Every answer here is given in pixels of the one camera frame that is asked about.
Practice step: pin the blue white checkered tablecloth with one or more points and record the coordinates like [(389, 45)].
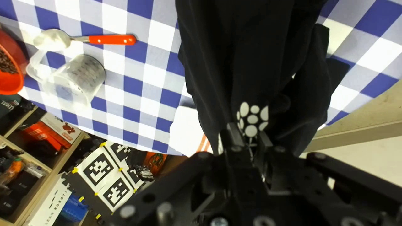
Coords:
[(142, 83)]

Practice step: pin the wooden storage shelf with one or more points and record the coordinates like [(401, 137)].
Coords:
[(38, 167)]

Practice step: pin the clear plastic measuring cup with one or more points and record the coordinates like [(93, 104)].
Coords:
[(77, 76)]

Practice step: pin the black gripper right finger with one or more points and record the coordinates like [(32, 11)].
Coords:
[(267, 142)]

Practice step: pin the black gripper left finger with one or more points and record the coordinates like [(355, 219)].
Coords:
[(235, 138)]

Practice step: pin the black cloth with white logo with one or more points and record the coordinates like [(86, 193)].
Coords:
[(252, 63)]

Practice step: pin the black white fiducial marker board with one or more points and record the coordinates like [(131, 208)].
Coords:
[(105, 176)]

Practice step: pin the red bowl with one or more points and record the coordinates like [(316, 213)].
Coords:
[(11, 63)]

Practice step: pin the orange black bag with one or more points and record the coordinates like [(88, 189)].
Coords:
[(154, 163)]

